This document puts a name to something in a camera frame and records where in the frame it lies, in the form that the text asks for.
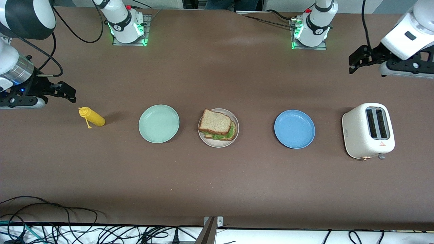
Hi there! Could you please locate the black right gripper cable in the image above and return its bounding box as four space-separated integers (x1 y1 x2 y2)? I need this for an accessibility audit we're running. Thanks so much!
0 25 64 78

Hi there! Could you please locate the beige round plate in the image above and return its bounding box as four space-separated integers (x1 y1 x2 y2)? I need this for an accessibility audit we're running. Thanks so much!
198 108 240 148

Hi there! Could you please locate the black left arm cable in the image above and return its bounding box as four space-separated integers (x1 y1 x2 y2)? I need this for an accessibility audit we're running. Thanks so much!
361 0 373 49

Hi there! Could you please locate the small metal bracket plate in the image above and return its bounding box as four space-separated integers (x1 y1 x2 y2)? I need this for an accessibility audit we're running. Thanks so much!
203 216 223 228

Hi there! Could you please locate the teal cable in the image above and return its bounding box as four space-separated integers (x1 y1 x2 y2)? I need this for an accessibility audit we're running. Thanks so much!
0 220 46 244

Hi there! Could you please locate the white two-slot toaster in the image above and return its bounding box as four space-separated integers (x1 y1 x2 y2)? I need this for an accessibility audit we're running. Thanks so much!
342 103 396 161

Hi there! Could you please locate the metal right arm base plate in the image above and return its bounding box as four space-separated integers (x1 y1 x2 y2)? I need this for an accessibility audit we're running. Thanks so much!
113 14 152 46

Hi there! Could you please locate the blue round plate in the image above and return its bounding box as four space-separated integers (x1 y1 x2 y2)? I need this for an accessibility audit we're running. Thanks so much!
274 109 316 149

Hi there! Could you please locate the thick black table cable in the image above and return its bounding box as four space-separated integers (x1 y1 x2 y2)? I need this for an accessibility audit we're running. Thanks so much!
264 9 295 21

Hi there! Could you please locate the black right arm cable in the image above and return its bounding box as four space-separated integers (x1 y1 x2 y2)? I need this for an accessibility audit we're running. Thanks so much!
51 0 104 44

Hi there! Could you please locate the green lettuce leaf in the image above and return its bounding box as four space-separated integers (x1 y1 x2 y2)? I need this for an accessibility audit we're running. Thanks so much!
212 121 237 140

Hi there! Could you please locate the grey metal beam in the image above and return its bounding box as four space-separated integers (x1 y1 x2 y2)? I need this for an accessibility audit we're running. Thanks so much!
195 216 217 244

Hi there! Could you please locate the person in blue jeans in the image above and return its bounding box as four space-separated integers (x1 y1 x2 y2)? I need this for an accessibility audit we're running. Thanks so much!
205 0 261 11

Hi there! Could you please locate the thin black table cable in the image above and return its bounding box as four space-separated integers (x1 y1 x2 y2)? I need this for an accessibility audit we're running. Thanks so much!
237 14 295 29

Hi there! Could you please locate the long black looped cable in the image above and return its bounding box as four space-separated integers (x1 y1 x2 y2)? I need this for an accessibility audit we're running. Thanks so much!
0 196 99 244

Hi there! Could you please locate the brown toasted bread slice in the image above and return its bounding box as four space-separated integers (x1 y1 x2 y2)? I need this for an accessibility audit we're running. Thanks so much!
203 130 237 141
198 109 232 136

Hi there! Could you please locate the yellow mustard squeeze bottle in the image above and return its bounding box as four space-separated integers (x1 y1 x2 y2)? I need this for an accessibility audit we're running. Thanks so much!
78 107 106 129

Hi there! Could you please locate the mint green round plate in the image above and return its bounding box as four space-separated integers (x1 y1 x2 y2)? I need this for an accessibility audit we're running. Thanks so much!
138 104 180 144

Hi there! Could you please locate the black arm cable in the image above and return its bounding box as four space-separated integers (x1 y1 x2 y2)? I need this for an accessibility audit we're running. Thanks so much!
51 0 104 44
361 0 373 49

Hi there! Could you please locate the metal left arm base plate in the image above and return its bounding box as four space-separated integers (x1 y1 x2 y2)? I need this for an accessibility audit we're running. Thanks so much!
289 19 328 50

